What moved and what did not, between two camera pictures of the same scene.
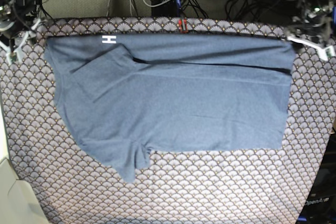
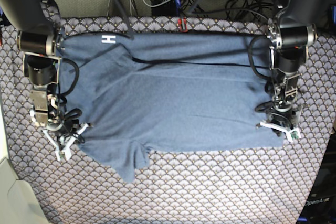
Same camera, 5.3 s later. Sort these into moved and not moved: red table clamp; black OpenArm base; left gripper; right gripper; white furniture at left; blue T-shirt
Moved: right gripper; left gripper
Not moved: blue T-shirt; black OpenArm base; white furniture at left; red table clamp
